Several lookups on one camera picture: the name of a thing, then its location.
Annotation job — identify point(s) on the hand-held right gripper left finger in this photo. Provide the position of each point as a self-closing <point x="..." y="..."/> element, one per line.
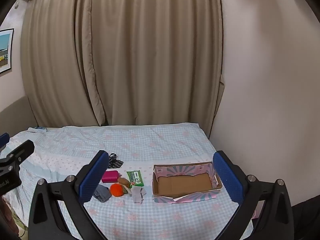
<point x="91" y="177"/>

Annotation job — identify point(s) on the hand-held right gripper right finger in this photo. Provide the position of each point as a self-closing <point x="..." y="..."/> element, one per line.
<point x="226" y="177"/>

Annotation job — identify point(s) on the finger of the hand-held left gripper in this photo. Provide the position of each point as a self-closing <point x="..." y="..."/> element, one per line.
<point x="3" y="140"/>
<point x="21" y="152"/>

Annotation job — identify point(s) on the pink pouch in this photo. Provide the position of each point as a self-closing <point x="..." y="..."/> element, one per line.
<point x="110" y="176"/>

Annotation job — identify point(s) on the blue-grey cloth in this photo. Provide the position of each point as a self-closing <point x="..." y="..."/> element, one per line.
<point x="102" y="193"/>

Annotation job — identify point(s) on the black patterned necktie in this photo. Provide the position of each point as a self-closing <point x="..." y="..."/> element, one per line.
<point x="115" y="162"/>

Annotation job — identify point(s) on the orange plush ball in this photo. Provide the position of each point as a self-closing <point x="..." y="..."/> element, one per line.
<point x="117" y="190"/>

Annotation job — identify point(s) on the brown plush toy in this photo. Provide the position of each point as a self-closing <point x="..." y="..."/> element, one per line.
<point x="123" y="181"/>

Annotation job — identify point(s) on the cardboard box with pink print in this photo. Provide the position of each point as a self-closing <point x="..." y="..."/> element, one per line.
<point x="182" y="182"/>

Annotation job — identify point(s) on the green wet wipes packet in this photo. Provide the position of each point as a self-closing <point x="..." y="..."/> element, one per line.
<point x="136" y="178"/>

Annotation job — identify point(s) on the light grey cloth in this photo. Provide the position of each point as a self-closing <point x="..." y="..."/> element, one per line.
<point x="137" y="195"/>

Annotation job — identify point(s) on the checked floral bedsheet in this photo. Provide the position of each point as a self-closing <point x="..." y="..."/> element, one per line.
<point x="155" y="220"/>

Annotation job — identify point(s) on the beige curtain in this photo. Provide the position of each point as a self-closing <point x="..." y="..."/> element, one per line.
<point x="125" y="55"/>

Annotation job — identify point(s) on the framed wall picture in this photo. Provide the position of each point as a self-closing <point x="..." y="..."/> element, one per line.
<point x="5" y="52"/>

